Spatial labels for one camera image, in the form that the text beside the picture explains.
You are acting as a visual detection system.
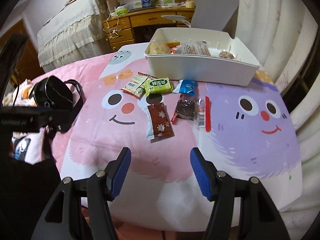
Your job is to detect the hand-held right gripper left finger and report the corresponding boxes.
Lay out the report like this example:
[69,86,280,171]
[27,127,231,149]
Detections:
[31,147,132,240]

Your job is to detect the wooden desk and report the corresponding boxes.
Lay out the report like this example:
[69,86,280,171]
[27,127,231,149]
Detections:
[102,4,197,53]

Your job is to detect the floral printed cloth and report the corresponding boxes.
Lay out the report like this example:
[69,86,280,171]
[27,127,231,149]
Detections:
[2,79,34,105]

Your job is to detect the white curtain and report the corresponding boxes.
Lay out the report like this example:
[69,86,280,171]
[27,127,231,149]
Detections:
[235,0,320,240]

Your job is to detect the clear packet with printed label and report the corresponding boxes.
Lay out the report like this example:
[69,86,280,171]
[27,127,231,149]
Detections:
[176,42,212,56]

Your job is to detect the brown wooden door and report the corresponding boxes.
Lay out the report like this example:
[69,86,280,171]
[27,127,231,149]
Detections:
[10,19,46,85]

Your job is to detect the grey office chair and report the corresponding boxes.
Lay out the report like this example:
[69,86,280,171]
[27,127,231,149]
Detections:
[161,0,239,39]

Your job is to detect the blue snack packet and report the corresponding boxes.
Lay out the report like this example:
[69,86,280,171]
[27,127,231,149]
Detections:
[172,79,198,96]

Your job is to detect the black bag with strap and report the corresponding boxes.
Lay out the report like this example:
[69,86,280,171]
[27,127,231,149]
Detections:
[30,76,84,133]

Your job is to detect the white plastic bin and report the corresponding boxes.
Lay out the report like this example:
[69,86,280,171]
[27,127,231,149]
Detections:
[144,27,260,87]

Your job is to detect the green snack packet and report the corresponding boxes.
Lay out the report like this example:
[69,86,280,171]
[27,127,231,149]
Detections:
[145,77,174,95]

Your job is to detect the person's black clothing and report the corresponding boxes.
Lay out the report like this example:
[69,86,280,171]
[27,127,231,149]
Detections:
[0,130,62,240]

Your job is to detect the brown snowflake snack packet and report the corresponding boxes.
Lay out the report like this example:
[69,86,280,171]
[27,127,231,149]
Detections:
[146,102,175,143]

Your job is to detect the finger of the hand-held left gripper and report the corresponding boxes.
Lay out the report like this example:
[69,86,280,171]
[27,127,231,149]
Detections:
[41,109,73,130]

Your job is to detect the red striped snack packet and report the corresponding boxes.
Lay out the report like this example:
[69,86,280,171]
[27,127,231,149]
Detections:
[121,72,150,97]

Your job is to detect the cream lace cover cloth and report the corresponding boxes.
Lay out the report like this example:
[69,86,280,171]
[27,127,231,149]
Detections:
[37,0,110,67]

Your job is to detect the clear packet with red stripe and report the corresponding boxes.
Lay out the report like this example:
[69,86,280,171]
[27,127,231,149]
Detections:
[197,96,212,132]

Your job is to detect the pink bed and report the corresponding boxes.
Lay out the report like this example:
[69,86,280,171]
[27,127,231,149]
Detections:
[0,54,120,165]

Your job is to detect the dark brownie in clear wrap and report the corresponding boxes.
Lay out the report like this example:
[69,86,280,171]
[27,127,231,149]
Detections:
[171,94,198,122]

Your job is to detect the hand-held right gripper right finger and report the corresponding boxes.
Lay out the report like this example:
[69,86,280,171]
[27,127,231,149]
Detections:
[190,147,290,240]

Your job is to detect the clear bag of beige snack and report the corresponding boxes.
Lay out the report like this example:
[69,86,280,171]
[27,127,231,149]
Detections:
[148,41,173,55]

